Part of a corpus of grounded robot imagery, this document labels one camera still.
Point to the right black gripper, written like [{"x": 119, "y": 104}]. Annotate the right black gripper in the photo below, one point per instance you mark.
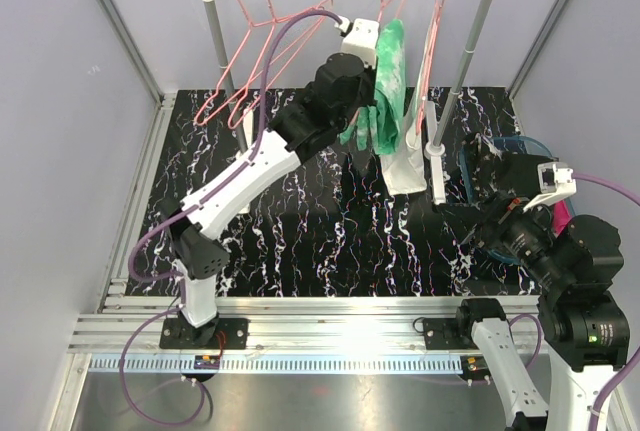
[{"x": 501, "y": 211}]

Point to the pink trousers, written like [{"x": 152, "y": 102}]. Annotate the pink trousers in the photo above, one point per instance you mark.
[{"x": 562, "y": 214}]

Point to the green tie-dye trousers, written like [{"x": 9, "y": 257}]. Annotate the green tie-dye trousers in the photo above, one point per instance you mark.
[{"x": 379, "y": 126}]

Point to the black white tie-dye trousers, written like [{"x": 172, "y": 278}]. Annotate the black white tie-dye trousers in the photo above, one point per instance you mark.
[{"x": 538, "y": 221}]

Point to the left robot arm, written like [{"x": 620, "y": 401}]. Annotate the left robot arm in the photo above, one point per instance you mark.
[{"x": 308, "y": 125}]

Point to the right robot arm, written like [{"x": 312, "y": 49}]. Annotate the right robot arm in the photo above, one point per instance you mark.
[{"x": 587, "y": 333}]

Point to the blue plastic basket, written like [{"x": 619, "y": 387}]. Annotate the blue plastic basket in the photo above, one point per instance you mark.
[{"x": 520, "y": 143}]

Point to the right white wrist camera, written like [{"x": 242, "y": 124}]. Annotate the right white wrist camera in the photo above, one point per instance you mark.
[{"x": 556, "y": 183}]

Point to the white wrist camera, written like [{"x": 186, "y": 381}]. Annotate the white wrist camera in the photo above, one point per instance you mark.
[
  {"x": 556, "y": 183},
  {"x": 359, "y": 38}
]

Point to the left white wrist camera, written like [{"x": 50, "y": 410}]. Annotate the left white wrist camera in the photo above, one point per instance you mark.
[{"x": 359, "y": 38}]

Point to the right aluminium corner post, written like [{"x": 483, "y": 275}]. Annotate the right aluminium corner post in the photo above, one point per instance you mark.
[{"x": 544, "y": 34}]

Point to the aluminium corner post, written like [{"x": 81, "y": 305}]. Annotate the aluminium corner post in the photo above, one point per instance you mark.
[
  {"x": 132, "y": 51},
  {"x": 544, "y": 34}
]

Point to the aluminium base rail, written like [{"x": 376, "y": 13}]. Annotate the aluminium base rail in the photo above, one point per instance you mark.
[{"x": 352, "y": 325}]

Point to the white slotted cable duct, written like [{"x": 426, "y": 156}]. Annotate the white slotted cable duct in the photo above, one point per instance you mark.
[{"x": 280, "y": 364}]

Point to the left aluminium corner post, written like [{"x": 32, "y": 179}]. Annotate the left aluminium corner post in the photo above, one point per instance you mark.
[{"x": 132, "y": 51}]

